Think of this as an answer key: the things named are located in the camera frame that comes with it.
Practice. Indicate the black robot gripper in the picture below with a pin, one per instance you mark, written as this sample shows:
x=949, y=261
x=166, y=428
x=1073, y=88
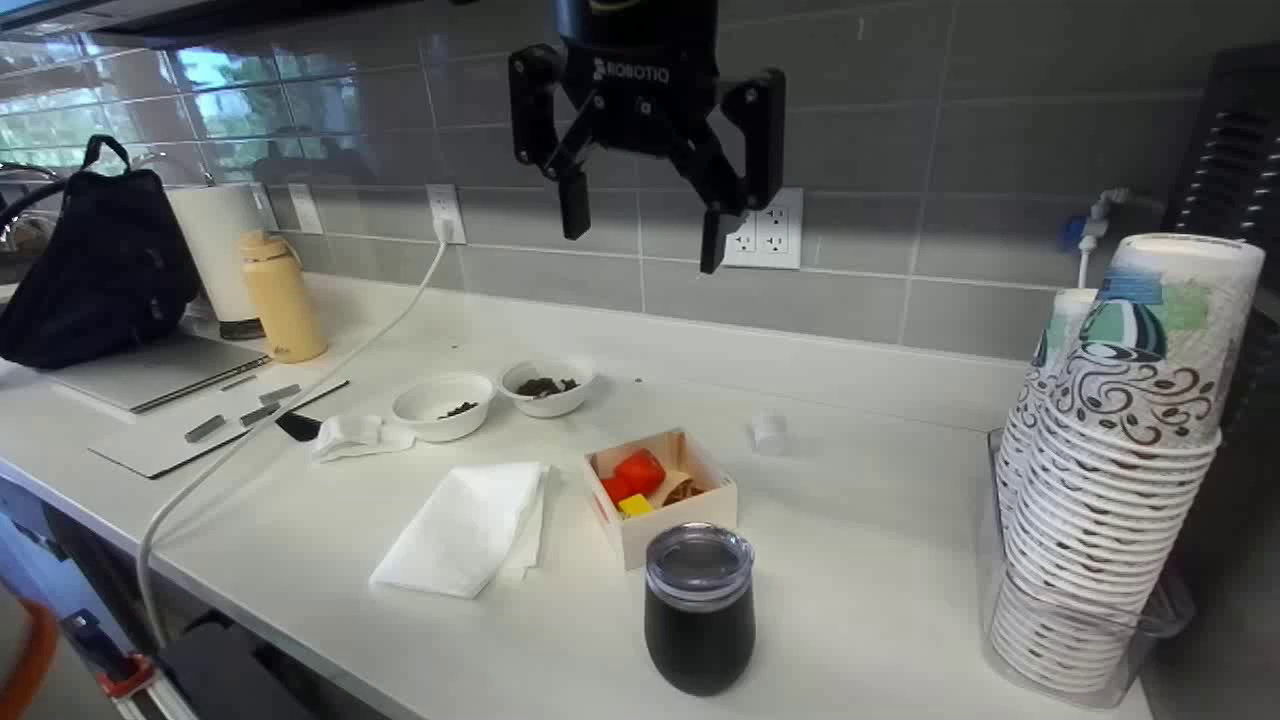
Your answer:
x=640, y=83

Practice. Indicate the dark brown beans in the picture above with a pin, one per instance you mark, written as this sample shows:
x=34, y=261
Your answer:
x=461, y=411
x=547, y=385

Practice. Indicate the white ceramic bowl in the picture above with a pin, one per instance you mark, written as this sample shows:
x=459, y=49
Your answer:
x=547, y=404
x=426, y=421

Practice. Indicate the white four socket outlet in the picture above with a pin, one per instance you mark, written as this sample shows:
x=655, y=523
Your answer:
x=764, y=230

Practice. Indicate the red block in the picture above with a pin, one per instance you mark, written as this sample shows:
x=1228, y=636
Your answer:
x=639, y=473

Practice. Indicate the brown wooden block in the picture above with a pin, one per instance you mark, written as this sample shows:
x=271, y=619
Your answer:
x=683, y=489

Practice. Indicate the yellow block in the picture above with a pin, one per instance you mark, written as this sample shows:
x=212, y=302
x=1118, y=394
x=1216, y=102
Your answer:
x=639, y=504

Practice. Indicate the tan bottle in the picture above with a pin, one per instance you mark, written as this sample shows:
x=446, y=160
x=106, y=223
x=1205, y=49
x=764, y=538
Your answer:
x=280, y=302

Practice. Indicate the light wooden box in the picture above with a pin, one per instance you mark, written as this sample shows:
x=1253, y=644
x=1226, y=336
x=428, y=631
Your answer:
x=675, y=524

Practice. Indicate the crumpled clear plastic wrap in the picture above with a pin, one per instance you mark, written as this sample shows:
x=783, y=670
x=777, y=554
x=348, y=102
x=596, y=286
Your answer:
x=354, y=434

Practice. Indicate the white paper towel roll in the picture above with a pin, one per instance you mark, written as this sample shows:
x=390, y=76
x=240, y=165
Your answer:
x=221, y=252

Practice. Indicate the white folded napkin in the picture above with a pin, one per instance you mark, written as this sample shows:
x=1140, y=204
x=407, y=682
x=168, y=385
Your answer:
x=461, y=524

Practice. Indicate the blue white spray bottle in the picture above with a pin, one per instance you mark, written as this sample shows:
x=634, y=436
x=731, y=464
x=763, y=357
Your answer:
x=1085, y=234

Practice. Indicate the small black object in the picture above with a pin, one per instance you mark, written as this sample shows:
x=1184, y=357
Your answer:
x=298, y=426

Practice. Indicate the black tumbler with clear lid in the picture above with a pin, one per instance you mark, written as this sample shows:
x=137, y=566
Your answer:
x=698, y=625

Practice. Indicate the white flat board dark strips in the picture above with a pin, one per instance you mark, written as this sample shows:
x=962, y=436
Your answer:
x=144, y=375
x=173, y=445

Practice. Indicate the black backpack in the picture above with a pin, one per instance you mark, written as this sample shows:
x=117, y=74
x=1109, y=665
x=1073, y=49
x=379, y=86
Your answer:
x=92, y=267

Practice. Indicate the black slotted rack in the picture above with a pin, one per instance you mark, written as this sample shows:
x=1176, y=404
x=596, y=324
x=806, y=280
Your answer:
x=1235, y=145

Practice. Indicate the white wall outlet with plug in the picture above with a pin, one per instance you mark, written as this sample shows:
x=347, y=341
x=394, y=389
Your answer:
x=446, y=212

